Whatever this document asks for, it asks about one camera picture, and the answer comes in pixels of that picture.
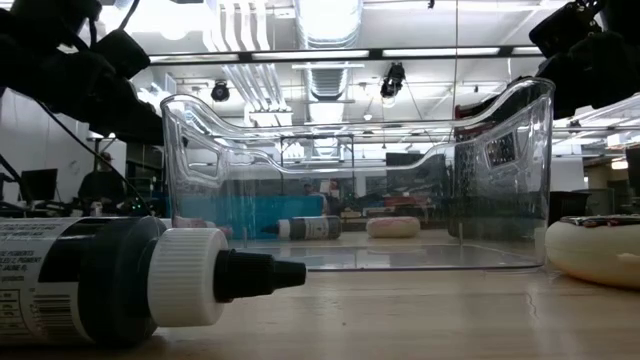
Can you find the black aluminium table frame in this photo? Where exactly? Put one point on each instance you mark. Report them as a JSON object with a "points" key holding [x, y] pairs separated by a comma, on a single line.
{"points": [[375, 52]]}

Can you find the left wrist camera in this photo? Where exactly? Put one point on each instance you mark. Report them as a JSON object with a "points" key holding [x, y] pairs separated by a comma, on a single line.
{"points": [[120, 52]]}

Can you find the black dye bottle white cap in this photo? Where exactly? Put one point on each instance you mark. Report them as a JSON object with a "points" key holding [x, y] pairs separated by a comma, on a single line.
{"points": [[115, 280], [310, 228]]}

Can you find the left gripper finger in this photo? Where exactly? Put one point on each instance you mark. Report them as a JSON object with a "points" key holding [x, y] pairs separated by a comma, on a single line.
{"points": [[135, 125]]}

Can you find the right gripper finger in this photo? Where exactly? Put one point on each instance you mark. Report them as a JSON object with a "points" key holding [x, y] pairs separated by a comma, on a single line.
{"points": [[562, 85]]}

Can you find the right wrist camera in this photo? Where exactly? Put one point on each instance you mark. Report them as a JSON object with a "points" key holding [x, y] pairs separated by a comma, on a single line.
{"points": [[565, 27]]}

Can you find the clear plastic bin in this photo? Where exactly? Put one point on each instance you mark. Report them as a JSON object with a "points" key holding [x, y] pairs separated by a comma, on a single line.
{"points": [[425, 255]]}

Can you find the black hanging camera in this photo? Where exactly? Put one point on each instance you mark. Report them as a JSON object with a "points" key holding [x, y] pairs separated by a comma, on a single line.
{"points": [[392, 80]]}

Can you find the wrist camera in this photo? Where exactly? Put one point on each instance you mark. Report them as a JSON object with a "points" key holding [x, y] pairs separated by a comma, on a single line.
{"points": [[120, 52], [565, 27]]}

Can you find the round black ceiling camera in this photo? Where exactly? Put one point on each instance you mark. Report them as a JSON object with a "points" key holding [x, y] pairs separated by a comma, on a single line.
{"points": [[220, 91]]}

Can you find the black computer monitor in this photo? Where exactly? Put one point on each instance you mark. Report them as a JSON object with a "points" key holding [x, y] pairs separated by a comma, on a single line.
{"points": [[39, 185]]}

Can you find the person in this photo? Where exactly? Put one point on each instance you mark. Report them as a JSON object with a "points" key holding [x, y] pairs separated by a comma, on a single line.
{"points": [[102, 187]]}

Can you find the teal plastic bin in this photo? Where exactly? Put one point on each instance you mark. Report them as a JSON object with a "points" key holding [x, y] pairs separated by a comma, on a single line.
{"points": [[270, 212]]}

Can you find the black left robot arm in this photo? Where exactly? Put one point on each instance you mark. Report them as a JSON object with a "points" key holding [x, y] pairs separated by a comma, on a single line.
{"points": [[45, 20]]}

